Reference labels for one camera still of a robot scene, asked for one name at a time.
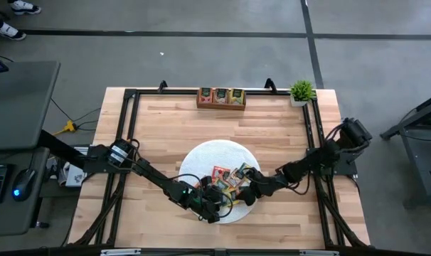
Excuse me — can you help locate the yellow green tea bag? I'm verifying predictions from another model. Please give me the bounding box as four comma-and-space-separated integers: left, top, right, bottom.
230, 88, 245, 105
222, 190, 240, 208
214, 179, 230, 195
238, 162, 254, 176

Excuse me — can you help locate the white round woven placemat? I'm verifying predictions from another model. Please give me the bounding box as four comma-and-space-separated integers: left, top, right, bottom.
179, 139, 262, 224

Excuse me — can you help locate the brown wooden three-slot organizer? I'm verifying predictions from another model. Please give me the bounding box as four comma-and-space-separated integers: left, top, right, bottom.
196, 87, 248, 110

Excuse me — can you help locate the green plant in white pot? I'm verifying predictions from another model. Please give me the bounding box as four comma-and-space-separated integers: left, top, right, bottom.
289, 80, 316, 107

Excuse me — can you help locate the white adapter box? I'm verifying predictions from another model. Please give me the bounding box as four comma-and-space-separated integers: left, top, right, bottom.
57, 147, 89, 188

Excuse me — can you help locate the black diagonal support bar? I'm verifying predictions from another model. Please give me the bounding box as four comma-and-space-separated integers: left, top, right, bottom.
39, 129, 87, 168

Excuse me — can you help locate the yellow power plug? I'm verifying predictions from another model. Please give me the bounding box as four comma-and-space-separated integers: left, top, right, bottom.
53, 119, 78, 137

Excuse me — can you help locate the black metal side table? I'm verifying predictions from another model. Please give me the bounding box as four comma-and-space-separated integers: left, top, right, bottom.
380, 90, 431, 209

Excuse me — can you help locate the black computer mouse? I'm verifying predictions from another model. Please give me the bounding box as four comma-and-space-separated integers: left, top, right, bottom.
11, 169, 37, 203

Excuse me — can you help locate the dark grey desk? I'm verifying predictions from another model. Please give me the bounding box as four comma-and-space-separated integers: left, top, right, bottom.
0, 60, 62, 151
0, 146, 52, 238

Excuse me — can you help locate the person's white shoe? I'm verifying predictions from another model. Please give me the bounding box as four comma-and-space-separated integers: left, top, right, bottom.
0, 23, 27, 42
9, 0, 43, 16

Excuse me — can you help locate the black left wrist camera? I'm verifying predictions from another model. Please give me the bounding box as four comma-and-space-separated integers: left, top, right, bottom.
202, 210, 222, 225

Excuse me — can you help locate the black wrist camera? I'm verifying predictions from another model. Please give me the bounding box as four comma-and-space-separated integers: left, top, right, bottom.
242, 191, 260, 207
202, 210, 222, 225

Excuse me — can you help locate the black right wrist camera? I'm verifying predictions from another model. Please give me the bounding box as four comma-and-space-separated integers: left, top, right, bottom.
242, 191, 260, 207

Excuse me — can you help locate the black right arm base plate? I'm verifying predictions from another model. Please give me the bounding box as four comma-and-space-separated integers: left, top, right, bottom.
306, 146, 358, 176

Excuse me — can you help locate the silver metal bracket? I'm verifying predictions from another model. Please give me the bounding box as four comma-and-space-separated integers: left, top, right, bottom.
299, 250, 340, 256
100, 248, 142, 256

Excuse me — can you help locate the black metal table frame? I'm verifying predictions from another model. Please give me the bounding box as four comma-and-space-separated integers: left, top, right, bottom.
68, 78, 371, 250

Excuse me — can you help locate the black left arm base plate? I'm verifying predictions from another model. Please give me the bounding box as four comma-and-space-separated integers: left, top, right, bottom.
83, 144, 135, 175

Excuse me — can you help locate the black floor cable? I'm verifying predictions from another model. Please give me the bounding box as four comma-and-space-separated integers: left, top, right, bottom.
50, 97, 102, 132

